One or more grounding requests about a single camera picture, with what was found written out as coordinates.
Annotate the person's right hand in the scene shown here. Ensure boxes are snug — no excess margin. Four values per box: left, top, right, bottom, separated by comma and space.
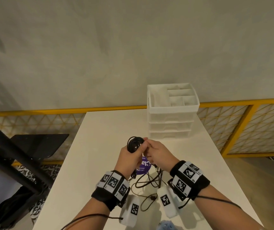
142, 139, 180, 173

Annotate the person's left hand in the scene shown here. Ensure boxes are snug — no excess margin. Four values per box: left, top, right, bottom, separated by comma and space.
114, 137, 149, 180

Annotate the thin black cable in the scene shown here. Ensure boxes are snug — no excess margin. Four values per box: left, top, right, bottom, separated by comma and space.
133, 164, 164, 189
130, 182, 158, 212

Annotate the thick black cable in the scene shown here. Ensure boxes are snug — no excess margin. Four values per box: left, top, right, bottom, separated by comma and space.
126, 136, 145, 154

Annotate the white plastic drawer organizer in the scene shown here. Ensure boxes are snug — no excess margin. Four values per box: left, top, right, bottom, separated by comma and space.
147, 83, 200, 140

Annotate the round purple sticker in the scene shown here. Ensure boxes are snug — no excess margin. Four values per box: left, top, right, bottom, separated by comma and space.
136, 155, 152, 175

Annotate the white table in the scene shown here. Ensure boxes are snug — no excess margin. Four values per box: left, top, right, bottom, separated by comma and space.
31, 108, 264, 230

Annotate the black marker wristband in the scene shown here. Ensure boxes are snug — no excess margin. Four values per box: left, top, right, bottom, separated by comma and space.
91, 170, 131, 211
167, 160, 210, 202

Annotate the blue denim clothing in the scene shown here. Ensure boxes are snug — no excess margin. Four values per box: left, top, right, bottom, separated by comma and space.
158, 220, 176, 230

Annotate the yellow metal lattice fence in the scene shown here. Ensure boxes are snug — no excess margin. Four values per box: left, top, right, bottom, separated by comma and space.
0, 98, 274, 165

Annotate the black metal stand pole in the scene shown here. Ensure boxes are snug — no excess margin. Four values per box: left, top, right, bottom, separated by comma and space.
0, 116, 55, 193

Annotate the black bag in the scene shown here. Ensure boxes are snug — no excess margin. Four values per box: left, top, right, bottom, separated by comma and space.
0, 187, 46, 229

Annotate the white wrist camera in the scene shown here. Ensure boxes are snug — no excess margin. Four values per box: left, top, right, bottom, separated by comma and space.
119, 195, 140, 228
156, 185, 179, 218

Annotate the thin dark camera wire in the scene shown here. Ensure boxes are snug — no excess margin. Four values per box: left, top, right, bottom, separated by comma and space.
178, 195, 243, 210
60, 213, 123, 230

